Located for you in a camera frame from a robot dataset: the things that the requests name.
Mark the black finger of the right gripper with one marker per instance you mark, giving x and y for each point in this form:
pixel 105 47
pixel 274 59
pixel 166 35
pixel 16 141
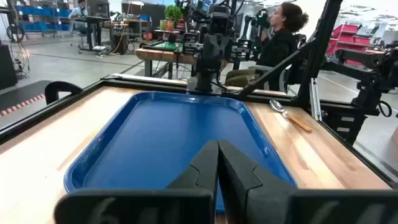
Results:
pixel 224 46
pixel 211 46

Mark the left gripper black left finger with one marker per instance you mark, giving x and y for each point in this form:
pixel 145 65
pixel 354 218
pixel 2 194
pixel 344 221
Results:
pixel 140 208

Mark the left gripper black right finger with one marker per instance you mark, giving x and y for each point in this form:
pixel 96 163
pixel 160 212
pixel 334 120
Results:
pixel 264 202

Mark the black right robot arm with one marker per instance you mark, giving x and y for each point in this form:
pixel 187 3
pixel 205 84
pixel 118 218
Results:
pixel 206 77

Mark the blue plastic tray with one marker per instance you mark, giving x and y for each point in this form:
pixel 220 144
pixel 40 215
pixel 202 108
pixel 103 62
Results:
pixel 155 140

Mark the wooden workbench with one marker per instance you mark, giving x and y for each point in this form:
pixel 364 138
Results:
pixel 155 55

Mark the green potted plant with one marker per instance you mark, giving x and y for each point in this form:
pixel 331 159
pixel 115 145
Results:
pixel 173 14

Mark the seated person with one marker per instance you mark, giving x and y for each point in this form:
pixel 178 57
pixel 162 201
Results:
pixel 276 46

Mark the black office chair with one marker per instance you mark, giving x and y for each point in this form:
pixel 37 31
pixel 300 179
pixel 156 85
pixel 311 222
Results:
pixel 295 71

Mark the black desk with monitor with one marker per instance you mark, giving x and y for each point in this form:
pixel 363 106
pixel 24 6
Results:
pixel 96 25

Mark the distant person at desk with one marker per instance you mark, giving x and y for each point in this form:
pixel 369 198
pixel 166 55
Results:
pixel 77 14

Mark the shelf with red bins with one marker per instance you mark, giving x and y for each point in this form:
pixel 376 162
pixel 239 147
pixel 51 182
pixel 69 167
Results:
pixel 345 34

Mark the black metal equipment stand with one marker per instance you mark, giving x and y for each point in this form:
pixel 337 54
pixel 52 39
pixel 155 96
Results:
pixel 370 87

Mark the shelf with blue bins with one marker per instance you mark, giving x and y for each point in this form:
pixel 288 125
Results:
pixel 40 12

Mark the black hazard-striped floor mat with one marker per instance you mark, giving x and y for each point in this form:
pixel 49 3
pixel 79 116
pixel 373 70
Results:
pixel 21 96

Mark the black cabinet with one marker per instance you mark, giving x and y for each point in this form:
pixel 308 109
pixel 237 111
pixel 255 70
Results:
pixel 7 67

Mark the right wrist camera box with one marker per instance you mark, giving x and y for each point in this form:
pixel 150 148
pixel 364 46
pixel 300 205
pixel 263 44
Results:
pixel 222 23

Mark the black aluminium table frame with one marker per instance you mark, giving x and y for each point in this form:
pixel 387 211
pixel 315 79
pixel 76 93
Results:
pixel 140 83

